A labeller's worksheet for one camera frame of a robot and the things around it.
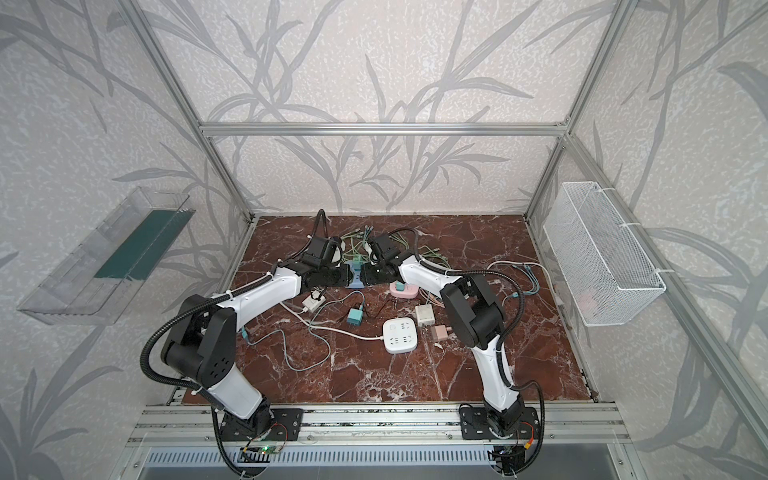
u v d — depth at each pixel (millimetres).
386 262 752
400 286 959
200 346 457
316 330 905
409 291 963
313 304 937
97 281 650
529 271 1053
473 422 738
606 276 616
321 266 723
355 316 912
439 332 868
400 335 865
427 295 961
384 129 980
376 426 753
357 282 935
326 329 911
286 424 734
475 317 534
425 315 911
